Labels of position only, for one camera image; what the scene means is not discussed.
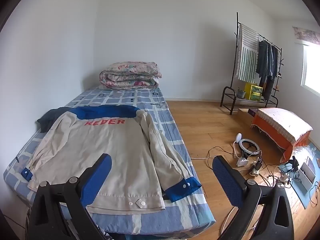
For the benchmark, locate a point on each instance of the orange bench with striped cover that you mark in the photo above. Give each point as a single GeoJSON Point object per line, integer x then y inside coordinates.
{"type": "Point", "coordinates": [282, 125]}

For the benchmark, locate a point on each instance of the small black device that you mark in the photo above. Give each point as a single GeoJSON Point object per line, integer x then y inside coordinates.
{"type": "Point", "coordinates": [295, 163]}

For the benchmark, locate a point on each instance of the folded floral quilt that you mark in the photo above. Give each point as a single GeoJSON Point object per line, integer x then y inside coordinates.
{"type": "Point", "coordinates": [130, 78]}

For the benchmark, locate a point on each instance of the white power strip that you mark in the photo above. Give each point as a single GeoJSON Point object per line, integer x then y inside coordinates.
{"type": "Point", "coordinates": [255, 173]}

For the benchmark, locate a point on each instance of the dark blue cloth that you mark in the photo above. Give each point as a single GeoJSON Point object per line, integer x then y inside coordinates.
{"type": "Point", "coordinates": [47, 121]}

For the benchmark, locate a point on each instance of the window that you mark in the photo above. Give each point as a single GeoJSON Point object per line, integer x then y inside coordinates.
{"type": "Point", "coordinates": [312, 67]}

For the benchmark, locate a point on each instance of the beige and blue jacket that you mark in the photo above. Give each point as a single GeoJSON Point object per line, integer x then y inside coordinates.
{"type": "Point", "coordinates": [100, 142]}

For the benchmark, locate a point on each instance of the cardboard box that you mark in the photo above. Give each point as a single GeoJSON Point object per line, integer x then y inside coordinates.
{"type": "Point", "coordinates": [243, 116]}

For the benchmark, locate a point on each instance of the blue floor mat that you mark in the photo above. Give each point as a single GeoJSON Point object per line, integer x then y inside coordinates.
{"type": "Point", "coordinates": [302, 192]}

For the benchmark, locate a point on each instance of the white charger plug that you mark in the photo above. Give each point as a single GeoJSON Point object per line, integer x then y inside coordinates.
{"type": "Point", "coordinates": [283, 180]}

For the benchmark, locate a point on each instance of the grey open box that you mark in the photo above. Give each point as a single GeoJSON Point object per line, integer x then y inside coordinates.
{"type": "Point", "coordinates": [307, 173]}

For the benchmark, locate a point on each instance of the black clothes rack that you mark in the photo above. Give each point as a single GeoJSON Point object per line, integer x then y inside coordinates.
{"type": "Point", "coordinates": [236, 22]}

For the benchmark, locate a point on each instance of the striped towel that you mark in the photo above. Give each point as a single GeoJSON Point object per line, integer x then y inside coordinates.
{"type": "Point", "coordinates": [247, 55]}

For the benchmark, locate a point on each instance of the clear plastic bag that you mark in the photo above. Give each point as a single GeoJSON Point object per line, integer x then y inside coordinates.
{"type": "Point", "coordinates": [308, 151]}

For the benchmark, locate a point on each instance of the dark hanging clothes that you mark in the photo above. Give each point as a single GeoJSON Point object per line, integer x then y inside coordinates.
{"type": "Point", "coordinates": [266, 62]}

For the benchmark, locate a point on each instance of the floral window blind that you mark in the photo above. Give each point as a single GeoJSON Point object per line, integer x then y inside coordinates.
{"type": "Point", "coordinates": [307, 35]}

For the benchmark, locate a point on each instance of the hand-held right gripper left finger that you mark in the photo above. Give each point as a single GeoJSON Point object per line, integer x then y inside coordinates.
{"type": "Point", "coordinates": [97, 177]}

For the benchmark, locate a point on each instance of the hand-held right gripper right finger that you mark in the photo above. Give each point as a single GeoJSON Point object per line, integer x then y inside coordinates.
{"type": "Point", "coordinates": [225, 180]}

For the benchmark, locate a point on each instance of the small grey pot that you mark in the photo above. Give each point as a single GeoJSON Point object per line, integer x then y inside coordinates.
{"type": "Point", "coordinates": [240, 93]}

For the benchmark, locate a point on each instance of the bed with blue checked sheet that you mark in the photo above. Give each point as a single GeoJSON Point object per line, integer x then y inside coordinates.
{"type": "Point", "coordinates": [170, 120]}

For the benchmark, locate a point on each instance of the yellow crate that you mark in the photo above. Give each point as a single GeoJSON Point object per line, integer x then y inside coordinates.
{"type": "Point", "coordinates": [252, 92]}

